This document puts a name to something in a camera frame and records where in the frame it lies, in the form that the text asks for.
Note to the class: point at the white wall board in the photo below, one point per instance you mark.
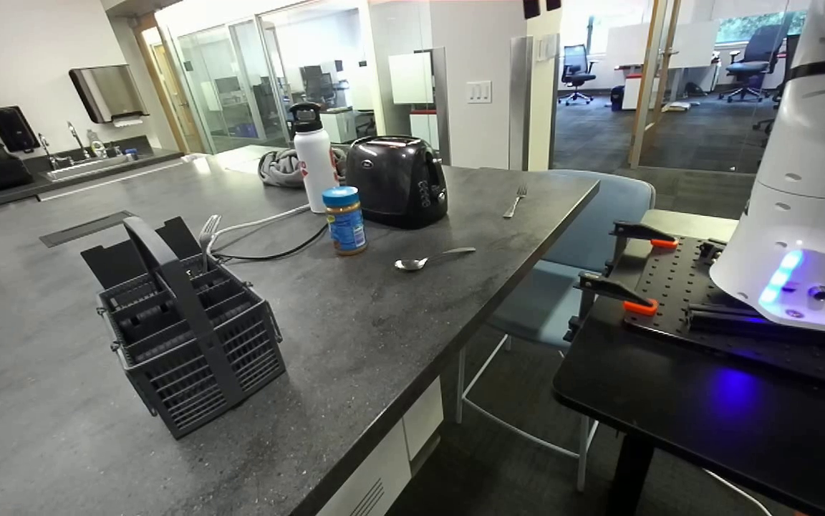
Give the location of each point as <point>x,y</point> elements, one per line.
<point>411,79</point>

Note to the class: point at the black computer monitor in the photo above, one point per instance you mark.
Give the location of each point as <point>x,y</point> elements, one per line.
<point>13,128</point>

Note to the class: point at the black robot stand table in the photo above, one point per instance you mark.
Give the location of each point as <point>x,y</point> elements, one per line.
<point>717,410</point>

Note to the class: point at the black two-slot toaster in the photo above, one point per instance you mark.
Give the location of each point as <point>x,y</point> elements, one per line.
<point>395,181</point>

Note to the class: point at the metal fork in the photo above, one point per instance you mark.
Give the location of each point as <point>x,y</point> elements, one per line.
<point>512,205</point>

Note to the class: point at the wall paper towel dispenser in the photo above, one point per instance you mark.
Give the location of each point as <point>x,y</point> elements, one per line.
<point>106,92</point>

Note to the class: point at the white wall light switch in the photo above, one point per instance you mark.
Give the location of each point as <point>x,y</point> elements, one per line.
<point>479,92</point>

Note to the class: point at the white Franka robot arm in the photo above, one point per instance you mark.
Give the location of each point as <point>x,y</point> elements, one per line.
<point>815,172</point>

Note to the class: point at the white bottle with black cap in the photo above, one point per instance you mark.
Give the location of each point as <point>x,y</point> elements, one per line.
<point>315,167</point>

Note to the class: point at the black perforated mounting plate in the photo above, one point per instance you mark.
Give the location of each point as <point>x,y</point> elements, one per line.
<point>680,287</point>

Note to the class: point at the dark office chair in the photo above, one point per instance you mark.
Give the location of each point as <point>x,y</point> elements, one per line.
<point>575,71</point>
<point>757,58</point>

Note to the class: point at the crumpled grey cloth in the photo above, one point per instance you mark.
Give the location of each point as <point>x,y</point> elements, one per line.
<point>282,171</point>

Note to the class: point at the blue upholstered chair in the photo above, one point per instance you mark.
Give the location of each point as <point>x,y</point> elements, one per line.
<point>593,225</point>

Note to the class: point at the metal spoon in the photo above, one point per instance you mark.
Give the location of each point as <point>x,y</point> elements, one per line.
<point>411,261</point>

